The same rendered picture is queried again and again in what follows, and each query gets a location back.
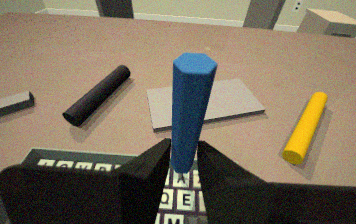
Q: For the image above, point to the dark grey cylinder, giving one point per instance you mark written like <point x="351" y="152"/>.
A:
<point x="87" y="104"/>

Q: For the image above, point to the grey rectangular bar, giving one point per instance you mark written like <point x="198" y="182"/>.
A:
<point x="16" y="103"/>

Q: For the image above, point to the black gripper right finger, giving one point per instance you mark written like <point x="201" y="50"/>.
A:
<point x="233" y="195"/>

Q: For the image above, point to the yellow cylinder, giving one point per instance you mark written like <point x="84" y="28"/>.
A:
<point x="296" y="148"/>

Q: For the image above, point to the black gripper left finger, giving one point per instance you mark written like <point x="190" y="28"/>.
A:
<point x="130" y="194"/>

